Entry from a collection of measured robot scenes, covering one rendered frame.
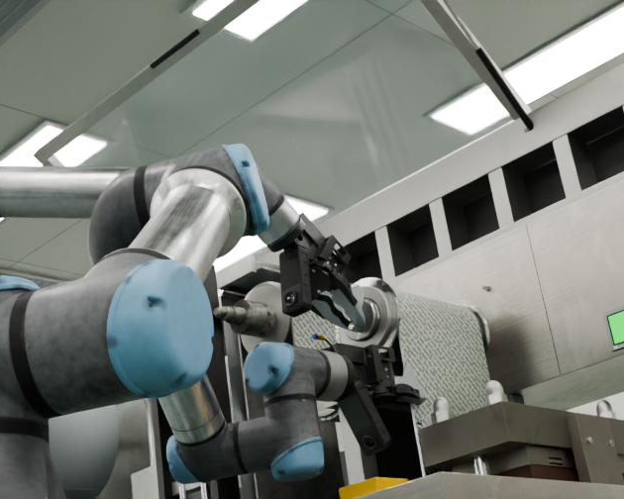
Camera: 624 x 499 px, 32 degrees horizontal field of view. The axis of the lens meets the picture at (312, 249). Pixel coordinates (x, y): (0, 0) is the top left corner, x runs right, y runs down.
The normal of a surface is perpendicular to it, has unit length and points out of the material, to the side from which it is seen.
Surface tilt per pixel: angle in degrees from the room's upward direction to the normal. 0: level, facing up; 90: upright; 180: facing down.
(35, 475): 72
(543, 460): 90
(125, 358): 128
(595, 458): 90
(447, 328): 90
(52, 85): 180
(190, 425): 141
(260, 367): 90
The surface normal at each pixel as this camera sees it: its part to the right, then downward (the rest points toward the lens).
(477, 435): -0.70, -0.18
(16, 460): 0.54, -0.64
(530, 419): 0.70, -0.36
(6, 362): -0.18, 0.03
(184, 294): 0.94, -0.17
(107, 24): 0.14, 0.91
